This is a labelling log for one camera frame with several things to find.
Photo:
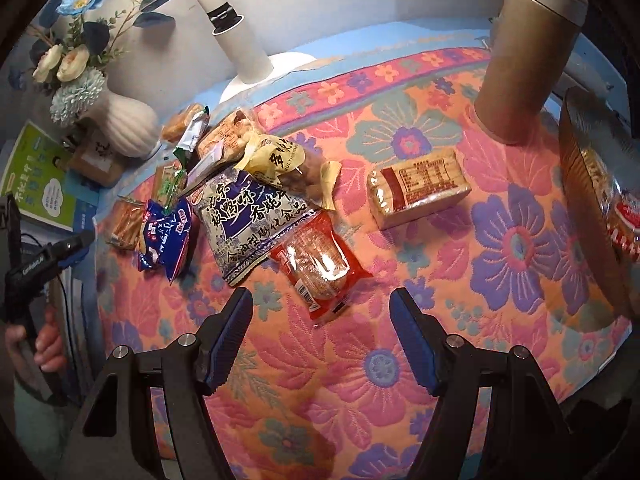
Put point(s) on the tan canister with white lid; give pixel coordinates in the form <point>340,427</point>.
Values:
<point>520,60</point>

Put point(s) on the blue book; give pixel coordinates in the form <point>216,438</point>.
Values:
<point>86,217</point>

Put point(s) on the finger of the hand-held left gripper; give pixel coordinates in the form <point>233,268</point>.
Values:
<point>75,242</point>
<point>67,262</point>

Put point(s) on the pink stick packet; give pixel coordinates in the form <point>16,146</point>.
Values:
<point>205,171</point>

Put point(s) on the large blue-white chip bag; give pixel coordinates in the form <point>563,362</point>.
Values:
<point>245,225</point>

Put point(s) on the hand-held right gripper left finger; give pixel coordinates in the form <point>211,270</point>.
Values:
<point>234,321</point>

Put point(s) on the person's left hand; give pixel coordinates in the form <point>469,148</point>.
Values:
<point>50,340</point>

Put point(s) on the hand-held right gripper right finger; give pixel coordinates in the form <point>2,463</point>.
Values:
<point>411,330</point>

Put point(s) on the green-wrapped cake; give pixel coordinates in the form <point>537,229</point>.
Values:
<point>167,185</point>

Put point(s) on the yellow nut packet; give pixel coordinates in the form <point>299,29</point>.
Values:
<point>270,160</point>

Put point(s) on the white sachet with green end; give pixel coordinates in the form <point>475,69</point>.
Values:
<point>192,135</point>

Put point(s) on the floral woven cloth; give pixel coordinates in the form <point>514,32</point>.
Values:
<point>350,385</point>

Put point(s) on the white ribbed vase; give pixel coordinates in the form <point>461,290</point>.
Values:
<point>127,122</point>

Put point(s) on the orange-print egg cake packet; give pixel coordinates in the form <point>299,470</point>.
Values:
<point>227,135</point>

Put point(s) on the red bread packet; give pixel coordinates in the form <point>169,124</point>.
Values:
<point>320,265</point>

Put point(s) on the brown tray snack packet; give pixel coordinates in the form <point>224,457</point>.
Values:
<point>595,185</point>

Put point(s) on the small brown cardboard box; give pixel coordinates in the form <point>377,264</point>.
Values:
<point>95,162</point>

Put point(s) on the green book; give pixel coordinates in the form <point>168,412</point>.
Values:
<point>35,175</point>

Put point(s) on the orange cracker packet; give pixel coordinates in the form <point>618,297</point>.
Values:
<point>125,225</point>

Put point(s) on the artificial flower bouquet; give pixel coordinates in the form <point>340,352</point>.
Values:
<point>70,60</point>

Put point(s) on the blue snack packet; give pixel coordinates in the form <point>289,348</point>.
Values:
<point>175,247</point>
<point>147,232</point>

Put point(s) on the clear-wrapped brown cake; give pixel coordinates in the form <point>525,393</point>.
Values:
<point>175,127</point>

